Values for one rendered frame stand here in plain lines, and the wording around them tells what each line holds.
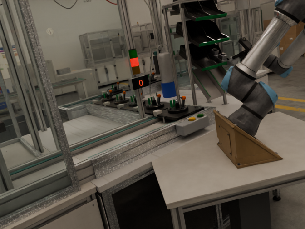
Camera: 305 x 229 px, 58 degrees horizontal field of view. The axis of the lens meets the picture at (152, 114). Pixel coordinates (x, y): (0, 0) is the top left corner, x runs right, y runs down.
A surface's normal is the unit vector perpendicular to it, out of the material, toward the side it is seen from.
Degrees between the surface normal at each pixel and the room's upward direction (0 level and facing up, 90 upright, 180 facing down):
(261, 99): 74
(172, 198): 0
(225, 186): 0
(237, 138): 90
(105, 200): 90
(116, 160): 90
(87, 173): 90
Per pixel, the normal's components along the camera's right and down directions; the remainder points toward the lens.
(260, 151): 0.08, 0.26
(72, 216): 0.59, 0.11
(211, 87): 0.19, -0.55
